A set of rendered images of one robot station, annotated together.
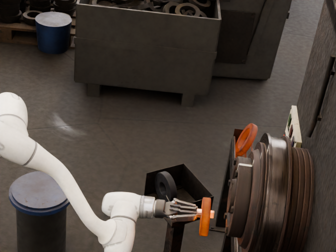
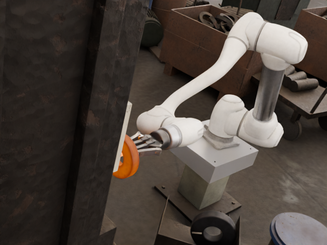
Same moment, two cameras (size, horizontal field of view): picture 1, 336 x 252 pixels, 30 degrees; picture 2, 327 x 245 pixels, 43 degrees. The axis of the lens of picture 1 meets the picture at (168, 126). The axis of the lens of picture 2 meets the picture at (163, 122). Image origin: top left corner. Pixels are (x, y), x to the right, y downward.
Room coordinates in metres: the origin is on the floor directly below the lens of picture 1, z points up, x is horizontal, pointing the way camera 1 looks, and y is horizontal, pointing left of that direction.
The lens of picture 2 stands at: (2.69, -1.05, 1.65)
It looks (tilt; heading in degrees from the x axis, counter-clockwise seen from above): 30 degrees down; 127
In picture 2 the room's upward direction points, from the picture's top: 15 degrees clockwise
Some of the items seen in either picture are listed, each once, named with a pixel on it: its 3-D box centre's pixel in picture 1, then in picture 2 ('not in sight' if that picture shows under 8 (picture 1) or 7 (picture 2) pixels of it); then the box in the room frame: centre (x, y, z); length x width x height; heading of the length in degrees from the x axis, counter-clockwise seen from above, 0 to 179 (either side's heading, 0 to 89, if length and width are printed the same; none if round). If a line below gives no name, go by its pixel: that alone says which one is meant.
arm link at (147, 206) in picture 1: (148, 207); (167, 137); (1.92, 0.04, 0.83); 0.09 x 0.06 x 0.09; 179
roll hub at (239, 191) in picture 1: (237, 196); not in sight; (1.71, -0.27, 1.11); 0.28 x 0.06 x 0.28; 179
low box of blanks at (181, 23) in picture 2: not in sight; (221, 51); (0.62, 2.34, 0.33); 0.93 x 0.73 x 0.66; 6
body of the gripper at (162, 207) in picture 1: (166, 209); (154, 141); (1.92, -0.04, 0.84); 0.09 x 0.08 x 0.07; 89
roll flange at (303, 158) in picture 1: (288, 204); not in sight; (1.71, -0.45, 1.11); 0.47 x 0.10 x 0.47; 179
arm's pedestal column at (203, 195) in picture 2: not in sight; (204, 178); (1.72, 0.81, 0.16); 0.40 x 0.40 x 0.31; 86
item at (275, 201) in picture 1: (265, 200); not in sight; (1.71, -0.37, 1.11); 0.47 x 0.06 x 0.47; 179
